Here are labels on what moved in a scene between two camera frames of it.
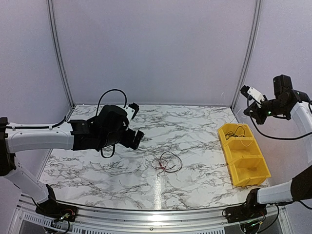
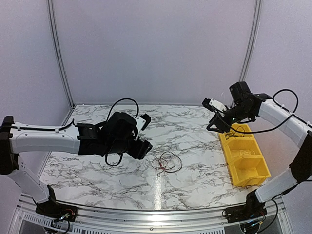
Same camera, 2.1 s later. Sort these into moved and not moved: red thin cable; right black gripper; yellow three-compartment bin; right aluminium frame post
Moved: right black gripper
Not moved: yellow three-compartment bin; red thin cable; right aluminium frame post
